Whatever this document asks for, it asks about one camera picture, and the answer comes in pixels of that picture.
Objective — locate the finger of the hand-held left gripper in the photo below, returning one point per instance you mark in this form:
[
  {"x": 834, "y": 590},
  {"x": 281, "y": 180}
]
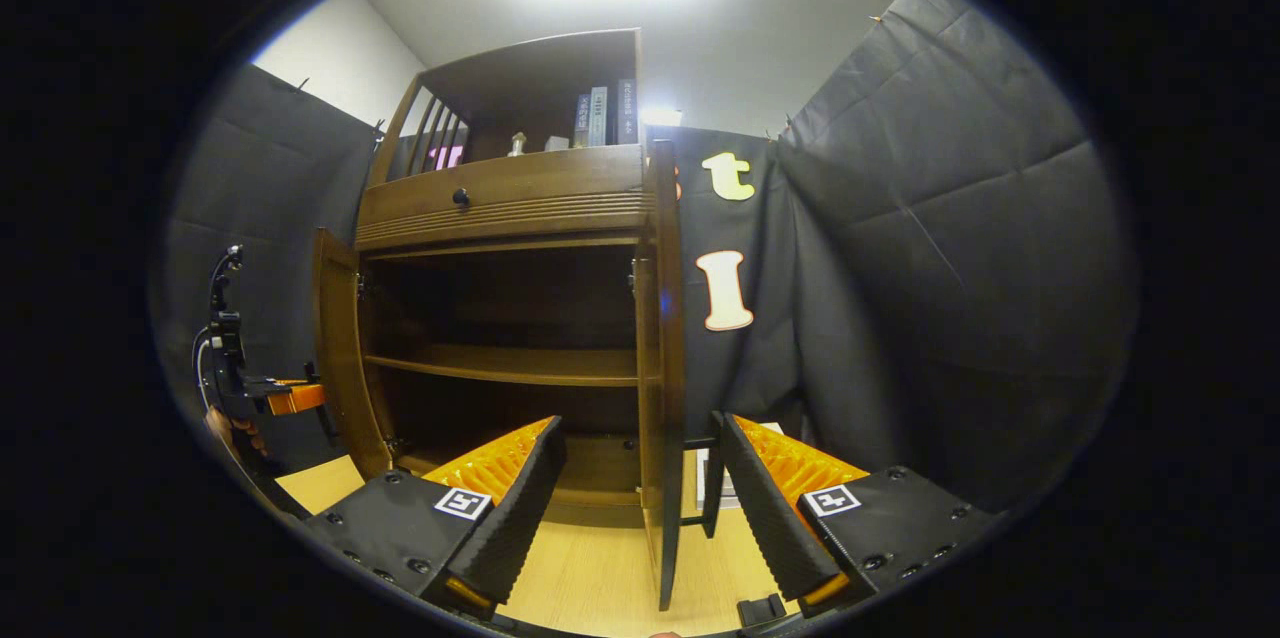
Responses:
[{"x": 298, "y": 399}]

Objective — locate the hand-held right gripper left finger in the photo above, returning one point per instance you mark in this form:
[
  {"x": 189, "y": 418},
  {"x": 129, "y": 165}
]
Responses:
[{"x": 525, "y": 508}]

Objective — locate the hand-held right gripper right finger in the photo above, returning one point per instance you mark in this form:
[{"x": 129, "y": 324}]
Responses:
[{"x": 760, "y": 518}]

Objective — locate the wooden cabinet door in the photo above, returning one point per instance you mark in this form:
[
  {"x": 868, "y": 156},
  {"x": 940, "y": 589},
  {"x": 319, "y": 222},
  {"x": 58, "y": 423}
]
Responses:
[
  {"x": 665, "y": 368},
  {"x": 340, "y": 348}
]

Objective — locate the wooden double-door shoe cabinet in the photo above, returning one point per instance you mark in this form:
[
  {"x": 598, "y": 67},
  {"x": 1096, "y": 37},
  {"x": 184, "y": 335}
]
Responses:
[{"x": 520, "y": 88}]

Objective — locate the wooden inner cabinet shelf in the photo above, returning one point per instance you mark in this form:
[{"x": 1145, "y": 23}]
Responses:
[{"x": 520, "y": 366}]

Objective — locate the wooden drawer with black knob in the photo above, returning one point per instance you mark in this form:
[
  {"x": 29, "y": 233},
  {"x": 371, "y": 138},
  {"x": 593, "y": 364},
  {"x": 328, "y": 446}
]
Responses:
[{"x": 560, "y": 183}]

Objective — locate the black backdrop cloth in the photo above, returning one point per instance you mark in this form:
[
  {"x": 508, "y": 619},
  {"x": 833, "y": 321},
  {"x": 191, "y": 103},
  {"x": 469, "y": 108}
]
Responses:
[{"x": 950, "y": 248}]

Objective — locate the small white box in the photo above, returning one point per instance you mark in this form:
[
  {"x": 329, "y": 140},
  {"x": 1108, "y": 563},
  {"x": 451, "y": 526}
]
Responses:
[{"x": 557, "y": 144}]

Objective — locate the blue book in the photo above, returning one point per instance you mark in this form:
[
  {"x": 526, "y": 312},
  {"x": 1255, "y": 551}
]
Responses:
[{"x": 582, "y": 123}]

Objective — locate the grey book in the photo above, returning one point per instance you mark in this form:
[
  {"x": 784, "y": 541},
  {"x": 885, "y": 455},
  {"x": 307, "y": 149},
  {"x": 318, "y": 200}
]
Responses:
[{"x": 598, "y": 118}]

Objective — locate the dark book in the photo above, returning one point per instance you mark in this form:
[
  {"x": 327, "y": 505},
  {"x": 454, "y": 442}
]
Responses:
[{"x": 627, "y": 113}]

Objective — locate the small distant ceiling light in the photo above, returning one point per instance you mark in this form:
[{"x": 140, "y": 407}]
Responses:
[{"x": 661, "y": 117}]

